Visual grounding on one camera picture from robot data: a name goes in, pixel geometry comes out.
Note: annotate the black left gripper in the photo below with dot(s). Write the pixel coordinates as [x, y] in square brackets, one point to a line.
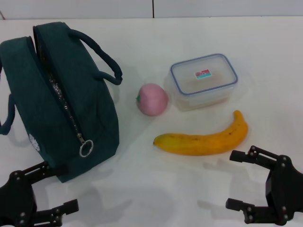
[16, 201]

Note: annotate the pink peach toy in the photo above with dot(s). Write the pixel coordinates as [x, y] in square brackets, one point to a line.
[154, 99]

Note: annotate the yellow banana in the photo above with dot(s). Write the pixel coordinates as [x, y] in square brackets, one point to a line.
[203, 144]

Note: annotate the dark teal insulated lunch bag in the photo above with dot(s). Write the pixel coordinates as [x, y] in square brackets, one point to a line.
[90, 82]

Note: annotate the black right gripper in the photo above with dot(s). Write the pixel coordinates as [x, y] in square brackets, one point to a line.
[284, 189]

